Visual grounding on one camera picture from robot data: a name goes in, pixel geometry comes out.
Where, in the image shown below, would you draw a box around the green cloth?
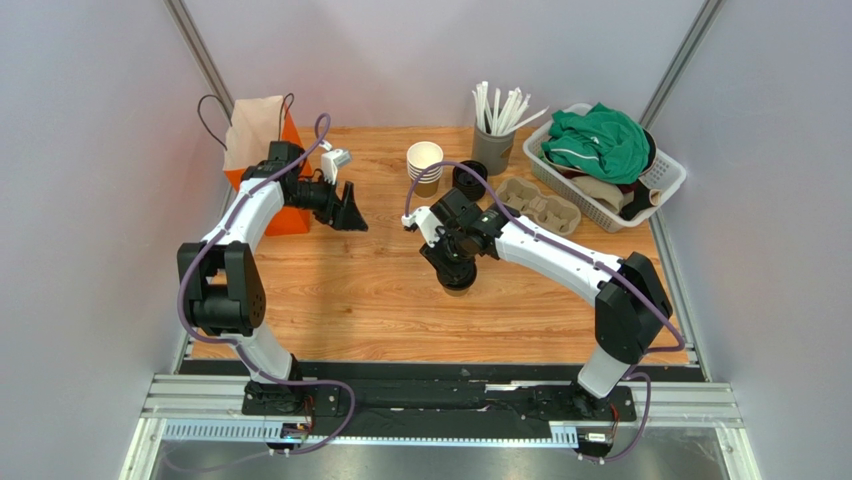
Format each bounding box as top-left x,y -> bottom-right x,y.
541,103 -> 651,184

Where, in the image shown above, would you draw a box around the white plastic basket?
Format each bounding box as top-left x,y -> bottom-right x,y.
523,104 -> 686,233

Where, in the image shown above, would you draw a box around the grey straw holder cup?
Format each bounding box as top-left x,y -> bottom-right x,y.
470,126 -> 515,177

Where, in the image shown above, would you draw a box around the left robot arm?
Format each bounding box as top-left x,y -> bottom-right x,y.
177,141 -> 368,398

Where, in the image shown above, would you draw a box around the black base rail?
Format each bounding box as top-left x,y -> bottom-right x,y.
179,359 -> 707,441

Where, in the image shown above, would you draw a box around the black cup lid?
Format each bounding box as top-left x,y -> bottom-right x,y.
436,261 -> 478,288

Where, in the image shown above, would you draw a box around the white wrapped straws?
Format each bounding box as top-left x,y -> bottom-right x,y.
471,81 -> 550,137

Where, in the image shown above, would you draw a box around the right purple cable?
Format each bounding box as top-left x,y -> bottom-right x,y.
403,160 -> 687,464

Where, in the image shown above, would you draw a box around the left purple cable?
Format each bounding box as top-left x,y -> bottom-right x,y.
176,113 -> 357,461

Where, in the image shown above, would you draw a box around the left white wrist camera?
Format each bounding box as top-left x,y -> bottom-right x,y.
320,140 -> 352,185

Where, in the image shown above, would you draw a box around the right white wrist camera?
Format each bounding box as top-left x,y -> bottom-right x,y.
401,206 -> 444,248

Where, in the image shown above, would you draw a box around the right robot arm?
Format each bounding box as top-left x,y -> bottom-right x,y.
401,189 -> 673,418

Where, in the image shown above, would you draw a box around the purple cable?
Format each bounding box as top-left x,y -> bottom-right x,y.
176,113 -> 357,461
403,160 -> 687,464

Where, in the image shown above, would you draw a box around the paper cup stack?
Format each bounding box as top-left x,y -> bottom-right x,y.
406,141 -> 444,198

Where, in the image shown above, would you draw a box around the black lid stack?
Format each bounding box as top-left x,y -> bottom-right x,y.
452,160 -> 488,202

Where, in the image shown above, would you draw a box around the orange paper bag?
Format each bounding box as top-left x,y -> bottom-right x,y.
196,91 -> 313,238

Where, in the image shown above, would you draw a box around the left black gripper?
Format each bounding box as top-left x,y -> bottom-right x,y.
285,172 -> 367,232

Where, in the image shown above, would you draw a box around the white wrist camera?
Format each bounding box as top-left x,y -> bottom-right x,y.
401,206 -> 444,248
320,140 -> 352,185

